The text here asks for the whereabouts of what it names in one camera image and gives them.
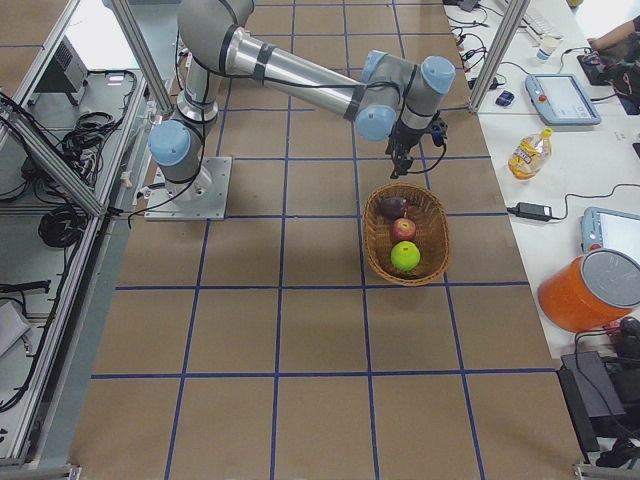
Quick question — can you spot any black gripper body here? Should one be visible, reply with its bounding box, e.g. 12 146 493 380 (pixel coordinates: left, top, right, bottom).
387 119 429 159

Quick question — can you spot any dark red apple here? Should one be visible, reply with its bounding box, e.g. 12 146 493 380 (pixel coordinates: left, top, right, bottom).
379 196 409 221

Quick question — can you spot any green apple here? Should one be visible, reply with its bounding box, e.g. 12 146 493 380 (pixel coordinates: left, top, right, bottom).
390 240 421 272

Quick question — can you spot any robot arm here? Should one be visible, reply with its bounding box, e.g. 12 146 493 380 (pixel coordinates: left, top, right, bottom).
147 1 456 220

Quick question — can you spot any wicker basket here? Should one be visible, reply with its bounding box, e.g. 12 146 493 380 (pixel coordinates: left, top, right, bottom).
363 182 450 287

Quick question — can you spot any orange juice bottle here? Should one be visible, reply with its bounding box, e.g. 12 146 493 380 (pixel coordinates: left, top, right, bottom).
507 127 554 180

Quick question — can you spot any black power adapter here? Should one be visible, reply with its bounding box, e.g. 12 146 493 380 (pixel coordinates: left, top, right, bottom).
507 202 553 222

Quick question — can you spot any blue teach pendant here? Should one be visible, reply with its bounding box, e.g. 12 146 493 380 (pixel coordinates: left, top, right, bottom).
525 74 601 126
581 207 640 262

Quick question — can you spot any paper cup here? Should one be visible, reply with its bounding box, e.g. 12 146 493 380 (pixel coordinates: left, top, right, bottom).
536 35 561 62

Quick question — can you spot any orange bucket with lid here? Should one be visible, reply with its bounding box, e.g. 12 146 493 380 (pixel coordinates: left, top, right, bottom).
537 248 639 333

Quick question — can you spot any black box device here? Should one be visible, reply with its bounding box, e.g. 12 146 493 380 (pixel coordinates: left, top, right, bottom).
557 351 639 470

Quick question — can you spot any grey electronics box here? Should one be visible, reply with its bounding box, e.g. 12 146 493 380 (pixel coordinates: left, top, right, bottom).
29 36 88 106

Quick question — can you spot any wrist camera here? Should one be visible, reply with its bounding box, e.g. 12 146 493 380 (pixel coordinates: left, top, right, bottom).
429 112 448 147

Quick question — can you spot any aluminium frame post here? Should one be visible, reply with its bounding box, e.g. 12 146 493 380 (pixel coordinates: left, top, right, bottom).
468 0 530 113

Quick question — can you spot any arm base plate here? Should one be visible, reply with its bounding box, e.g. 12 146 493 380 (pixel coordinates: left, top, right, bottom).
143 156 233 221

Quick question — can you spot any coiled black cable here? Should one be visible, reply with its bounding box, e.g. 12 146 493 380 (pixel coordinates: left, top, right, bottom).
38 204 82 249

